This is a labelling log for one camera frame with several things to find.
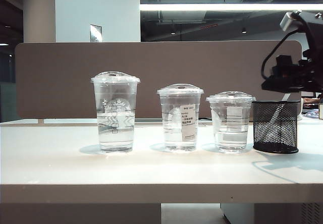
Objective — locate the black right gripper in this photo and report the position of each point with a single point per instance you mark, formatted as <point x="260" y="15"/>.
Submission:
<point x="290" y="68"/>

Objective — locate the clear drinking straw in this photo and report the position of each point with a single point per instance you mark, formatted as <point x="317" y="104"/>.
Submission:
<point x="286" y="97"/>

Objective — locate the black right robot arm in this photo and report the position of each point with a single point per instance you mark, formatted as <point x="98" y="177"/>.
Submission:
<point x="314" y="37"/>

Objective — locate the small clear plastic cup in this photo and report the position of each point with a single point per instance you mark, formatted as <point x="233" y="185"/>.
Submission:
<point x="230" y="125"/>

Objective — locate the medium clear labelled plastic cup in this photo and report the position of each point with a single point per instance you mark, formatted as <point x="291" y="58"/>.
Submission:
<point x="179" y="123"/>

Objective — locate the large clear logo plastic cup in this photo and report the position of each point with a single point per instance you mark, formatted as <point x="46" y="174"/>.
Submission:
<point x="116" y="113"/>

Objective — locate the black mesh pen holder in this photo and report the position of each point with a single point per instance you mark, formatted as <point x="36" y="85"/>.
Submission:
<point x="276" y="128"/>

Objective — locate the beige box on background desk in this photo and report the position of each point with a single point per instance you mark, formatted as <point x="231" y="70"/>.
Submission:
<point x="321" y="111"/>

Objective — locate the long ceiling light strip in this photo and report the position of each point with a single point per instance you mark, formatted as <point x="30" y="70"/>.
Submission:
<point x="227" y="7"/>

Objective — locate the brown desk divider panel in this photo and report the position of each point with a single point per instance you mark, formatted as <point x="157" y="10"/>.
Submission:
<point x="156" y="65"/>

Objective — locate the grey cabinet under table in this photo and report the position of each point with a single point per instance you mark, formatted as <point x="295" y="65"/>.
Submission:
<point x="275" y="214"/>

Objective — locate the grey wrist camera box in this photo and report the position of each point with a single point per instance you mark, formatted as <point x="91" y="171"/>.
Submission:
<point x="290" y="21"/>

